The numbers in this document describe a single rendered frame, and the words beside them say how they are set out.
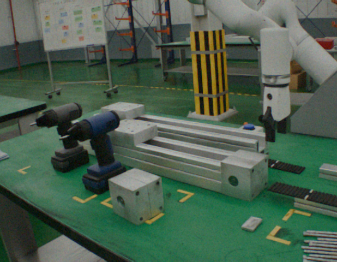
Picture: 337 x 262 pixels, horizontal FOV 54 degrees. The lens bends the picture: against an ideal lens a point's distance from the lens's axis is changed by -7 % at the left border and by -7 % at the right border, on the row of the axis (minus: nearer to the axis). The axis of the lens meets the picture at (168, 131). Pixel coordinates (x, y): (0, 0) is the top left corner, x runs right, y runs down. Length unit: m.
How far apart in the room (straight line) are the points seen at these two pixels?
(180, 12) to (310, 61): 9.47
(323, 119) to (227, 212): 0.65
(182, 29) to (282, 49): 9.84
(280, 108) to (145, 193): 0.45
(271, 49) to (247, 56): 8.67
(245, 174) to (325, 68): 0.69
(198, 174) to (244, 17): 0.47
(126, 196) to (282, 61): 0.55
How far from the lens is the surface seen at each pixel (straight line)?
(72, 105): 1.23
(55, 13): 7.12
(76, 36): 6.86
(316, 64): 1.45
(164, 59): 7.56
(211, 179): 0.98
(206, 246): 0.77
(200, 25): 4.51
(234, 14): 1.04
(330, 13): 8.77
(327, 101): 1.36
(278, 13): 1.50
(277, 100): 1.01
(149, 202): 0.86
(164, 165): 1.06
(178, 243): 0.78
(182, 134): 1.23
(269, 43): 1.00
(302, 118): 1.41
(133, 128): 1.17
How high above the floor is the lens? 1.24
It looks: 17 degrees down
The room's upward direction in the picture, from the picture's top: 5 degrees counter-clockwise
